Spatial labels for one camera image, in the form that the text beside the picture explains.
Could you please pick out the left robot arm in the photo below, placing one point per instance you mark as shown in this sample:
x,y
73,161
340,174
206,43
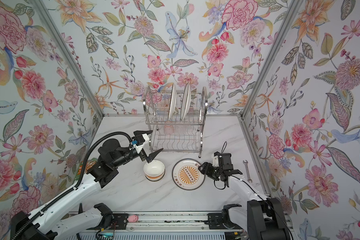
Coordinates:
x,y
100,167

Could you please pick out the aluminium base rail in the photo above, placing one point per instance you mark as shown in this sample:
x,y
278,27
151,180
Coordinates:
x,y
193,225

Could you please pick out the orange white bowl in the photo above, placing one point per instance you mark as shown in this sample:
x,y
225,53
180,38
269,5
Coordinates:
x,y
154,171

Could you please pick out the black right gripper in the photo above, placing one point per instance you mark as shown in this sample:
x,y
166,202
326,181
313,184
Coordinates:
x,y
215,170

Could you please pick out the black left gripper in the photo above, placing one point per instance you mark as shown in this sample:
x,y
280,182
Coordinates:
x,y
142,152

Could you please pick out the aluminium corner frame post left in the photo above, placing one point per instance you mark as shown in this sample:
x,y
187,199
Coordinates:
x,y
51,27

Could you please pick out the pink rimmed glass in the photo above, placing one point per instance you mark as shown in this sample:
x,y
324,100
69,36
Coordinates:
x,y
169,128

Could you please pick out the aluminium corner frame post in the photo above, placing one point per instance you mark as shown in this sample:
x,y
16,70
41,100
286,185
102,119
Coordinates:
x,y
291,13
51,27

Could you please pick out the pink small toy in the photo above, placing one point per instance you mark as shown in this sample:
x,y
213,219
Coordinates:
x,y
133,218

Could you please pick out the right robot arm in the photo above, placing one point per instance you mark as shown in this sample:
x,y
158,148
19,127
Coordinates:
x,y
262,218

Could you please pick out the two-tier metal dish rack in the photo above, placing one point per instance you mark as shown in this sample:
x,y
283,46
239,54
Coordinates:
x,y
189,133

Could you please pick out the metal wrench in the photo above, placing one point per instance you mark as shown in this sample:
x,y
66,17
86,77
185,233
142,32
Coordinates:
x,y
246,163

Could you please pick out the white plate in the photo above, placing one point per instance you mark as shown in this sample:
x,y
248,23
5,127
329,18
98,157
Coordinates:
x,y
186,101
186,175
173,102

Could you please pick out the aluminium corner frame post right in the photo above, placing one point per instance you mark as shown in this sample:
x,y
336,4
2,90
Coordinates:
x,y
291,13

